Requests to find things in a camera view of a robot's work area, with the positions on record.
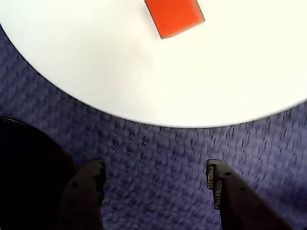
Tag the red cube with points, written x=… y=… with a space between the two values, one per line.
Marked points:
x=173 y=16

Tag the white round plate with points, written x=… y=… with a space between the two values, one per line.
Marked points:
x=120 y=72

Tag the blue woven table cloth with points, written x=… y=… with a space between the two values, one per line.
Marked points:
x=156 y=167

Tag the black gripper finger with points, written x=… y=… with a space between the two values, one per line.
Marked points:
x=81 y=196
x=239 y=206

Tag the black metal bucket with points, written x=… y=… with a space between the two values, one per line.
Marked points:
x=24 y=179

